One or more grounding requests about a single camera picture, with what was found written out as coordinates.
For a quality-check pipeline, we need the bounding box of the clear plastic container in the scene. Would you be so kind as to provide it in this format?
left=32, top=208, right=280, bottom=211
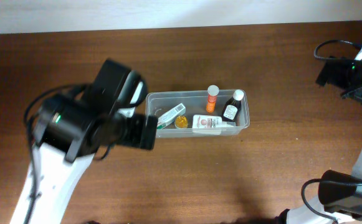
left=146, top=90, right=250, bottom=138

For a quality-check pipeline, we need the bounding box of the dark syrup bottle white cap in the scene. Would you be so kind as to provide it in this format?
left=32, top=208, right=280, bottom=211
left=221, top=90, right=244, bottom=122

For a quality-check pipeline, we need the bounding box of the small gold lid jar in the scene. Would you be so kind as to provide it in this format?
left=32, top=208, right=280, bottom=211
left=174, top=116, right=188, bottom=129

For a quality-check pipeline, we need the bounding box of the white lotion bottle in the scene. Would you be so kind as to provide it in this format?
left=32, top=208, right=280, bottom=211
left=192, top=114, right=236, bottom=135

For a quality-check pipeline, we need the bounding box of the white Panadol medicine box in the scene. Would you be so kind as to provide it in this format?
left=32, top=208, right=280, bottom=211
left=157, top=103, right=186, bottom=129

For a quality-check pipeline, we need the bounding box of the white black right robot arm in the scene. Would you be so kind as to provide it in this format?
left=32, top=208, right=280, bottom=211
left=273, top=44, right=362, bottom=224

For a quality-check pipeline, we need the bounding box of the orange tube white cap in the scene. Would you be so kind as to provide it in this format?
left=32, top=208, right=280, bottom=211
left=206, top=85, right=219, bottom=113

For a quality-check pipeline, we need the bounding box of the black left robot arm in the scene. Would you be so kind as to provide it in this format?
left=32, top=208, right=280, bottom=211
left=11, top=59, right=158, bottom=223

